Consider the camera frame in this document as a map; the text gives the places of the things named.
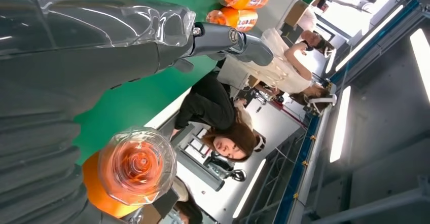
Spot blue and white overhead beam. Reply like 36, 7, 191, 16
273, 0, 422, 224

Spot black machine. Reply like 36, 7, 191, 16
204, 154, 247, 183

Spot person in white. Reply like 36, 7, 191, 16
218, 27, 337, 115

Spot person in black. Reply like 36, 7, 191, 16
169, 70, 267, 163

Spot ceiling light strip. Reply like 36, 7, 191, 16
232, 158, 267, 219
335, 4, 405, 72
329, 85, 352, 164
409, 27, 430, 104

